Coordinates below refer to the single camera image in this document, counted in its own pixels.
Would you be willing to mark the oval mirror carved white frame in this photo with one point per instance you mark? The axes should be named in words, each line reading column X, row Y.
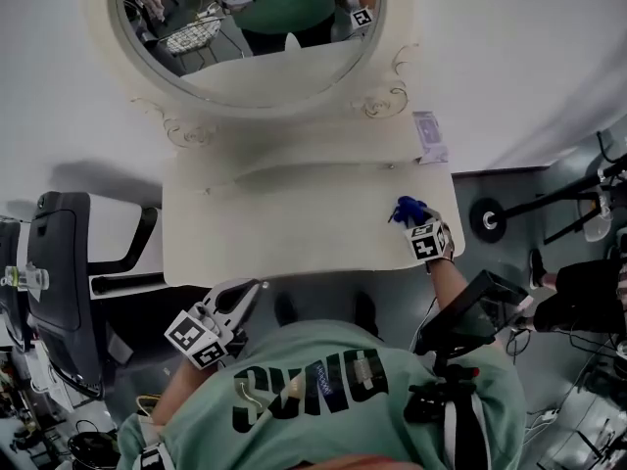
column 274, row 81

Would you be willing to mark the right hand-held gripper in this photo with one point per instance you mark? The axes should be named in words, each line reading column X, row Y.
column 425, row 248

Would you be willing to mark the white dressing table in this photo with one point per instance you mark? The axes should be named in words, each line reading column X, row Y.
column 294, row 233

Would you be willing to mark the black chest-mounted tablet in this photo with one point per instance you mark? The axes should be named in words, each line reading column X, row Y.
column 460, row 316

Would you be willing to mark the clear plastic bottle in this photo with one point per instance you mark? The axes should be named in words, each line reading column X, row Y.
column 24, row 279

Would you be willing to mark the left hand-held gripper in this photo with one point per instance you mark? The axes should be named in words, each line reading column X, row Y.
column 188, row 336

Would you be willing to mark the person's left forearm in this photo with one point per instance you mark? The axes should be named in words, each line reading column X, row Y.
column 181, row 390

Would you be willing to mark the black coat rack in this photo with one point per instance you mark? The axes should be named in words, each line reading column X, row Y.
column 477, row 228

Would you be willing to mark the person's right forearm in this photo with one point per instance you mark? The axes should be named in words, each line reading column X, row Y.
column 448, row 287

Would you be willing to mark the dark grey large appliance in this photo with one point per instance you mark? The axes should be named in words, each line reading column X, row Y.
column 54, row 262

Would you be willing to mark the black chest mount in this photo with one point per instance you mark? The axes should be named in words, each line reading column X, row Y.
column 431, row 402

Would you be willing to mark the white chair black legs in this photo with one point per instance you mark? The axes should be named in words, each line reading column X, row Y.
column 597, row 223

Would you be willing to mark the small purple packet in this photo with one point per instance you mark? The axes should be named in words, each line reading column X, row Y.
column 431, row 137

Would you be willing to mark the black machine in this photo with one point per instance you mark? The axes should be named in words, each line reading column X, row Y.
column 10, row 272

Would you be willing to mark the blue cloth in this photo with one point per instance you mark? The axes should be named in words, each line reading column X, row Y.
column 406, row 209

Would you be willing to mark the person's right hand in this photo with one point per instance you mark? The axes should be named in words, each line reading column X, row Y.
column 452, row 248

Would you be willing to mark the green printed t-shirt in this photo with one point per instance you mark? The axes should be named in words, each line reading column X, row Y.
column 343, row 438

